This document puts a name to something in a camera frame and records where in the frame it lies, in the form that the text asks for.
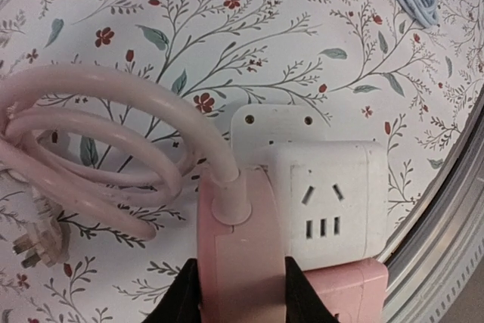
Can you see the pink round socket base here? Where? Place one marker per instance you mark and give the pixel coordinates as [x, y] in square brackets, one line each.
[241, 268]

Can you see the aluminium table edge rail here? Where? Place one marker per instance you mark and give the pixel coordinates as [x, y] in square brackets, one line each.
[434, 252]

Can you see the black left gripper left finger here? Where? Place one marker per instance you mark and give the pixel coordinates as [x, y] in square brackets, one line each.
[180, 304]

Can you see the pink cube socket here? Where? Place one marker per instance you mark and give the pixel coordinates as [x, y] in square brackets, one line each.
[352, 292]

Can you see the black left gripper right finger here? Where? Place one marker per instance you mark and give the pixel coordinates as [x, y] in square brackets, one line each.
[303, 305]

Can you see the white cube socket tiger print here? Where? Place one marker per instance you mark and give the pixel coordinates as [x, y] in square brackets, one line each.
[331, 195]

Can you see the floral tablecloth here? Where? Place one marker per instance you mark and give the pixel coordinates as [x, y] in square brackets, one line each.
[364, 67]

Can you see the white three-pin plug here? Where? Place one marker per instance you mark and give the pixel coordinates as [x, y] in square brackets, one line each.
[45, 240]

